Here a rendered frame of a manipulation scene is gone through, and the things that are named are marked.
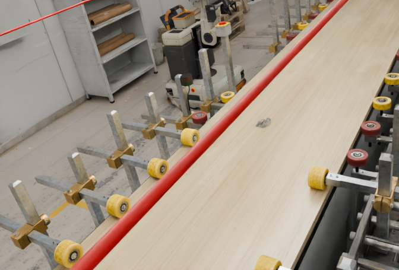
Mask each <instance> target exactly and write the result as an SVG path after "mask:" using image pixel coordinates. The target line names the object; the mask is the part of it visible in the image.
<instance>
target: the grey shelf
mask: <svg viewBox="0 0 399 270"><path fill-rule="evenodd" d="M83 1H85V0H53V3H54V6H55V9H56V11H59V10H62V9H64V8H67V7H70V6H72V5H75V4H77V3H80V2H83ZM125 2H129V4H130V5H131V7H132V9H131V10H129V11H127V12H125V13H123V14H120V15H118V16H115V17H113V18H111V19H109V20H107V21H104V22H102V23H100V24H98V25H96V26H92V25H90V23H89V20H88V16H87V14H89V13H92V12H95V11H97V10H99V9H102V8H104V7H107V6H109V5H112V4H116V3H117V4H118V3H120V4H123V3H125ZM140 13H141V14H140ZM58 17H59V20H60V22H61V26H62V29H63V31H64V34H65V37H66V40H67V42H68V46H69V49H70V51H71V54H72V57H73V60H74V62H75V66H76V68H77V71H78V74H79V76H80V80H81V82H82V85H83V88H84V91H85V94H86V96H87V100H91V97H89V95H95V96H103V97H108V98H109V100H110V103H114V102H115V101H114V99H113V96H112V94H113V93H114V92H116V91H118V90H119V89H120V88H121V87H123V86H125V85H126V84H128V83H130V82H131V81H133V80H134V79H136V78H138V77H139V76H140V75H142V74H143V73H145V72H147V71H148V70H150V69H151V68H153V67H154V69H155V72H154V74H157V73H158V71H157V68H156V64H155V61H154V56H153V52H152V49H151V44H150V40H149V37H148V33H147V28H146V25H145V21H144V16H143V12H142V9H141V4H140V0H92V1H89V2H86V3H84V4H81V5H79V6H76V7H73V8H71V9H68V10H66V11H63V12H60V13H59V14H58ZM123 32H125V33H126V35H128V34H129V33H133V34H134V36H135V37H134V39H132V40H130V41H128V42H126V43H124V44H123V45H121V46H119V47H117V48H116V49H114V50H112V51H110V52H109V53H107V54H105V55H103V56H101V57H100V54H99V51H98V48H97V45H99V44H101V43H103V42H105V41H107V40H109V39H111V38H113V37H115V36H117V35H119V34H120V33H123ZM152 60H153V61H152Z"/></svg>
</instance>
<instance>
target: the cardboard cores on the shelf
mask: <svg viewBox="0 0 399 270"><path fill-rule="evenodd" d="M131 9H132V7H131V5H130V4H129V2H125V3H123V4H120V3H118V4H112V5H109V6H107V7H104V8H102V9H99V10H97V11H95V12H92V13H89V14H87V16H88V20H89V23H90V25H92V26H96V25H98V24H100V23H102V22H104V21H107V20H109V19H111V18H113V17H115V16H118V15H120V14H123V13H125V12H127V11H129V10H131ZM134 37H135V36H134V34H133V33H129V34H128V35H126V33H125V32H123V33H121V34H119V35H117V36H115V37H113V38H111V39H109V40H107V41H105V42H103V43H101V44H99V45H97V48H98V51H99V54H100V57H101V56H103V55H105V54H107V53H109V52H110V51H112V50H114V49H116V48H117V47H119V46H121V45H123V44H124V43H126V42H128V41H130V40H132V39H134Z"/></svg>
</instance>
